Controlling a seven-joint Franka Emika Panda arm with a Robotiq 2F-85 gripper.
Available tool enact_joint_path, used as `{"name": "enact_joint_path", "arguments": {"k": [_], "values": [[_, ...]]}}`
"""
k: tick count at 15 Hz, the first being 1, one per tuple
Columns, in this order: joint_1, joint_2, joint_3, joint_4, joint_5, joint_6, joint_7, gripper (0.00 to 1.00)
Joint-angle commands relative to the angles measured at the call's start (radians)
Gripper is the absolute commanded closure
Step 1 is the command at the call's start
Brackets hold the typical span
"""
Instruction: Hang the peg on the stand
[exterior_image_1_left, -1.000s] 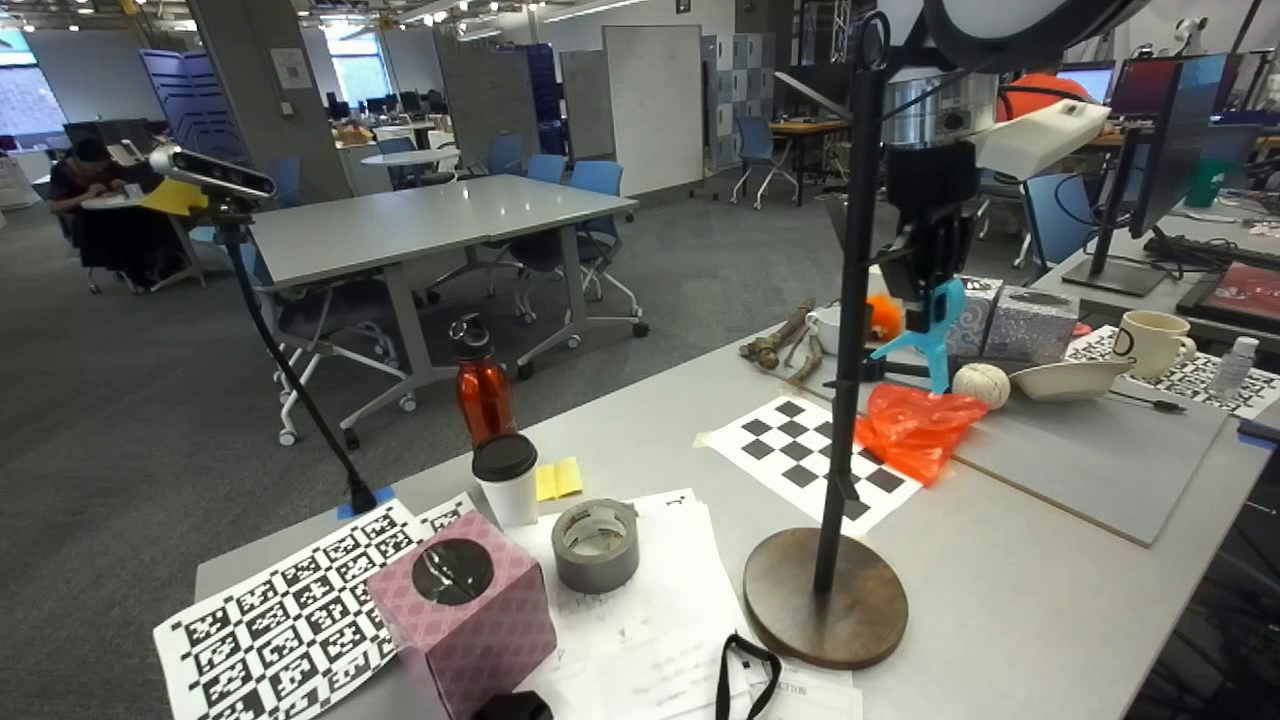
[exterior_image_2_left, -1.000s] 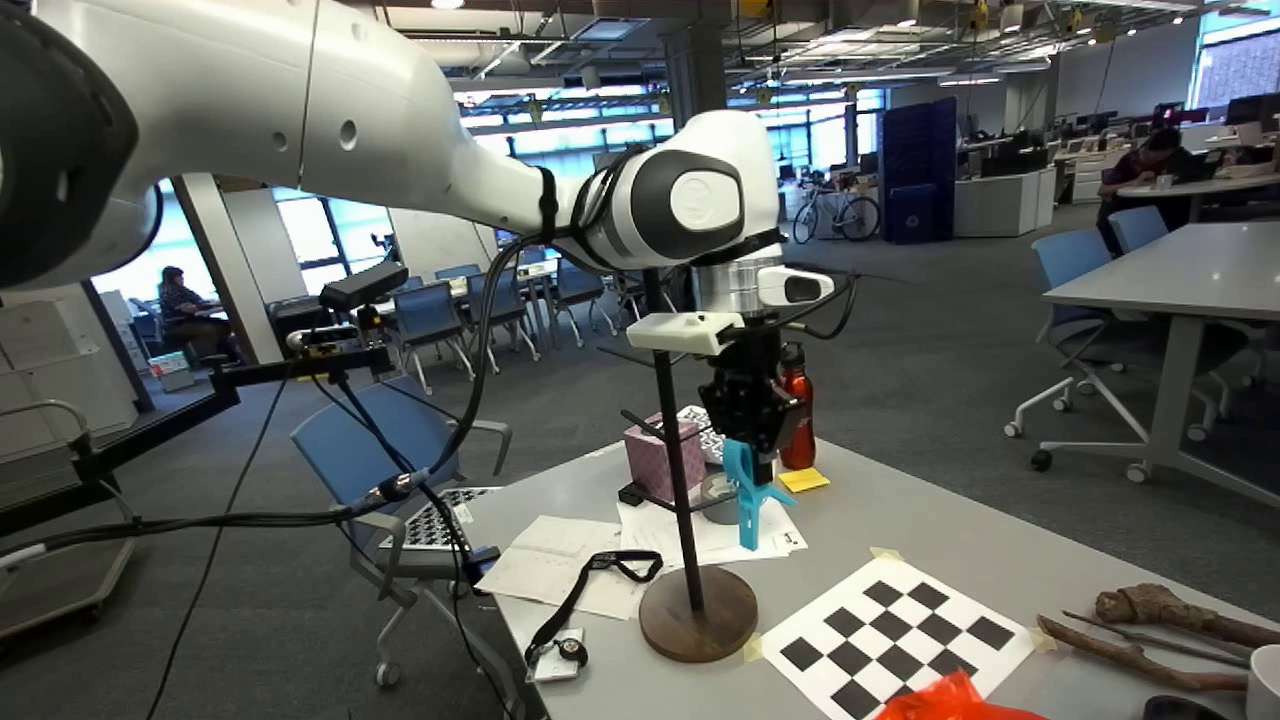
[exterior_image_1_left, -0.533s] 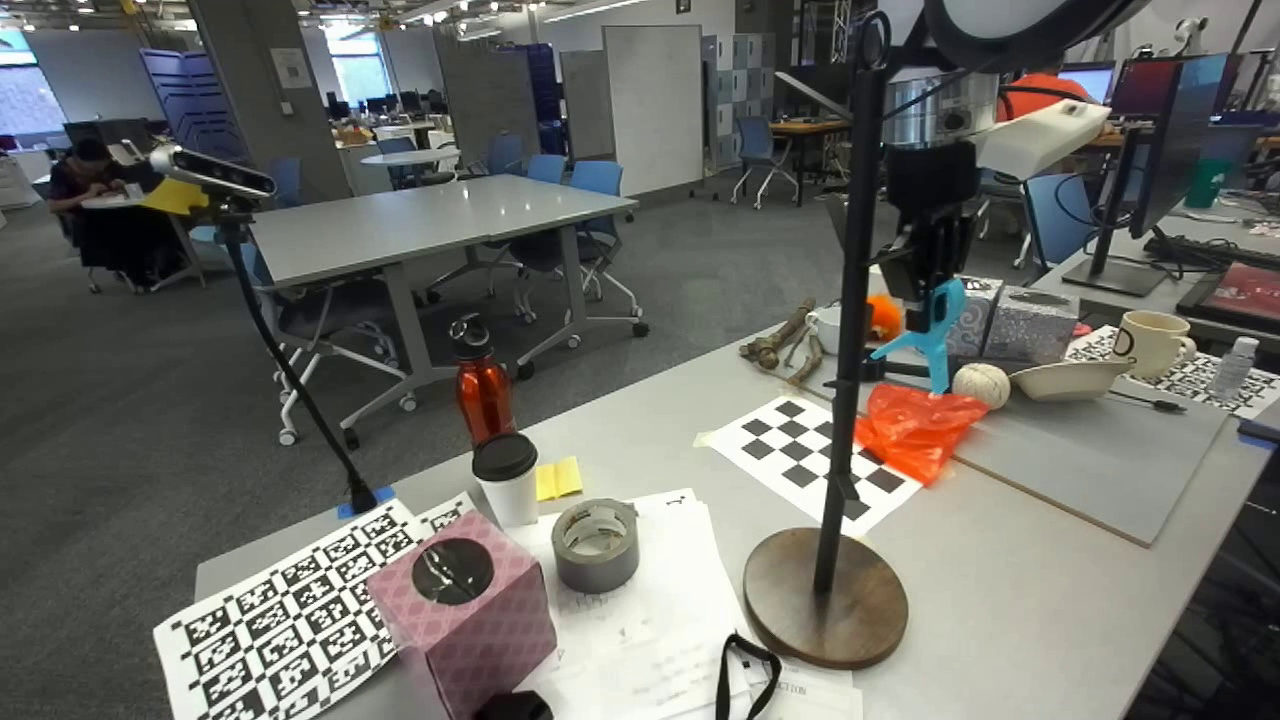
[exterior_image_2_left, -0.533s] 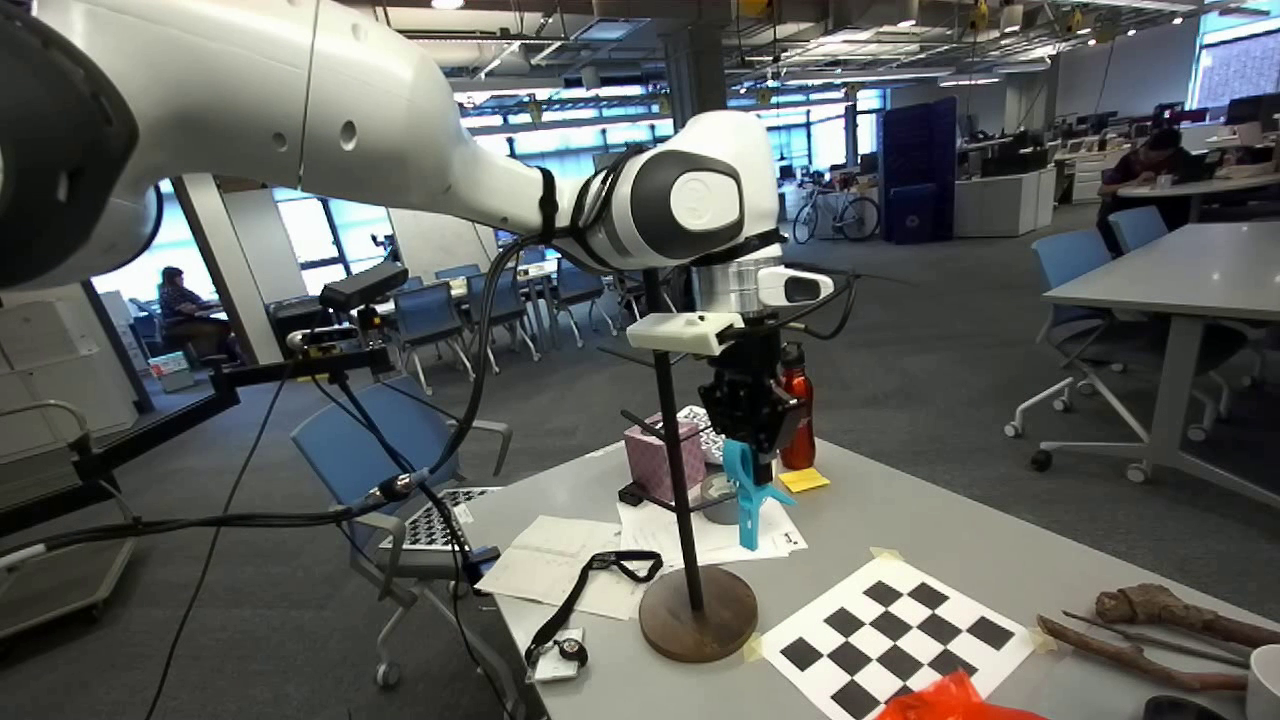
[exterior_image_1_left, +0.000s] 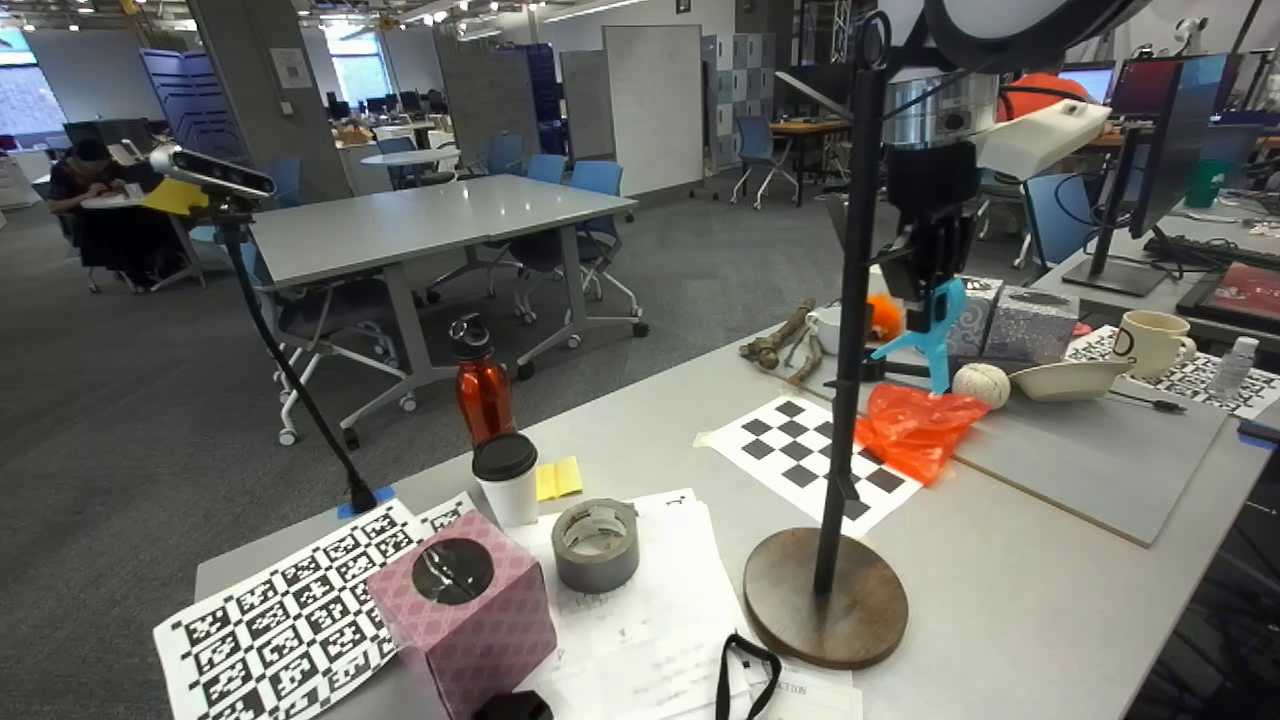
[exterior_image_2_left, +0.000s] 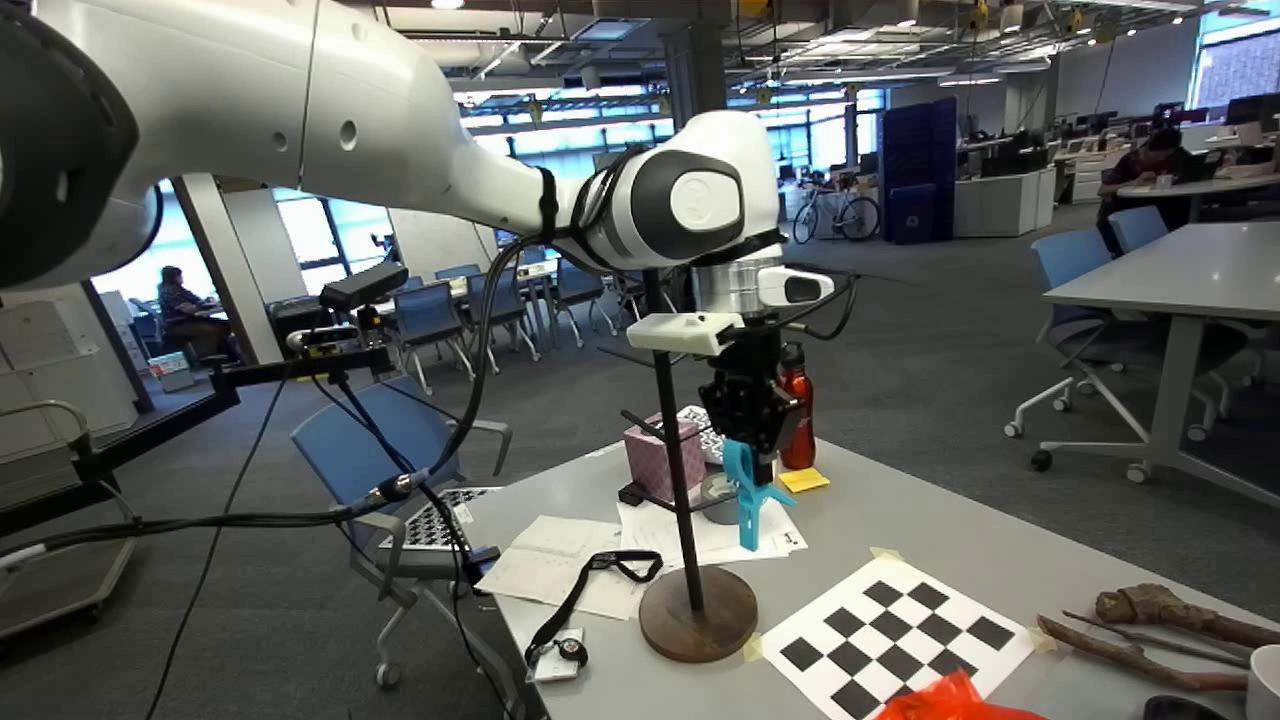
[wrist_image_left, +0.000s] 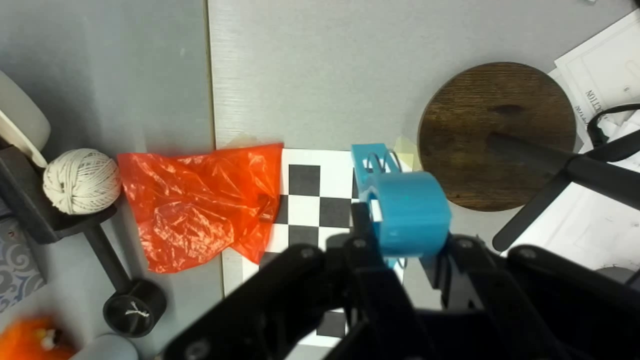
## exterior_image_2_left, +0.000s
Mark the checkered calibration board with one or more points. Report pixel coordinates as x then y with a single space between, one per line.
441 523

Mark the white side cabinet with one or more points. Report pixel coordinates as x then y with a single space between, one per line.
55 375

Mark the white round cup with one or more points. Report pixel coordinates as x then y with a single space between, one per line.
1267 683

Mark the large white printed paper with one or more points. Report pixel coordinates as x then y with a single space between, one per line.
544 562

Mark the black stereo camera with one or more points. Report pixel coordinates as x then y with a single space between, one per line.
360 286

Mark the grey office table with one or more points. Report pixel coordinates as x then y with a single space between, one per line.
1202 264

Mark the black pole wooden base stand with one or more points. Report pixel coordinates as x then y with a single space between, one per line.
697 620

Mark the yellow sticky notes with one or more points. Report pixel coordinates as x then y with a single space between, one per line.
806 480

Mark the white low cabinet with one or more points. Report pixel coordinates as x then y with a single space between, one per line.
1002 202

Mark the white badge card with reel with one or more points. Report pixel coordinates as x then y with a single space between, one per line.
570 655

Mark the black camera boom stand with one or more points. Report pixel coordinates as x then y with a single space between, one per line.
292 370

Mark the pink tissue box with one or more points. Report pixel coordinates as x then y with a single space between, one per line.
645 461

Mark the seated person by window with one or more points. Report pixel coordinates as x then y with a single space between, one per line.
186 315

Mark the black white checkerboard sheet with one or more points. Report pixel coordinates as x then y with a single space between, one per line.
905 640

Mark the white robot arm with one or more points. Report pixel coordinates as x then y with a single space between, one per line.
266 95

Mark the red water bottle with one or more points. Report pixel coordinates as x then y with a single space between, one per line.
799 424

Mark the small black object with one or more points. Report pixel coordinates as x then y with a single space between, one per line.
634 494

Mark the grey floor plate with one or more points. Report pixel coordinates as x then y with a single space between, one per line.
63 594

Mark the white handwritten paper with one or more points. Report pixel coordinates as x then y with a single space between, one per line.
645 528

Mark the blue office chair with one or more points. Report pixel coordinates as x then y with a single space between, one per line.
501 303
1136 230
427 315
580 280
367 445
1072 261

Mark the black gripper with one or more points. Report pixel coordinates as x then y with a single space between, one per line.
749 375

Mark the dark blue cabinet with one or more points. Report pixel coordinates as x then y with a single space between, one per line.
916 174

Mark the seated person dark clothes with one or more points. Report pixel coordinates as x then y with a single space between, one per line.
1154 167

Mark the orange plastic bag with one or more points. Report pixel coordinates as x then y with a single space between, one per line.
952 704

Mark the light blue plastic peg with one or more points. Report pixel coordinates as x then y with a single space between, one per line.
749 512

